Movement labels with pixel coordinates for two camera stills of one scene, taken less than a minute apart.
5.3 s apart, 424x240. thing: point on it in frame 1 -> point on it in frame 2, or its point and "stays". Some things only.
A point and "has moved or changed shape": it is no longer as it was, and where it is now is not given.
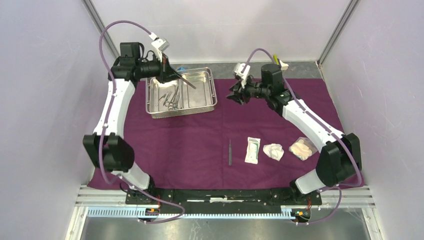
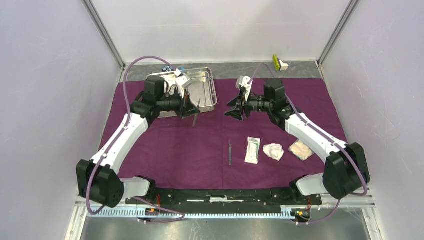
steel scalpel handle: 230,154 stays
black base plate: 283,198 stays
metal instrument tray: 176,97 stays
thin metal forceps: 187,82 has moved or changed shape
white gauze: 274,150 stays
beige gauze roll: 303,148 stays
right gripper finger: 239,98 -> 236,113
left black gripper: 167,73 -> 187,108
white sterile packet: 252,150 stays
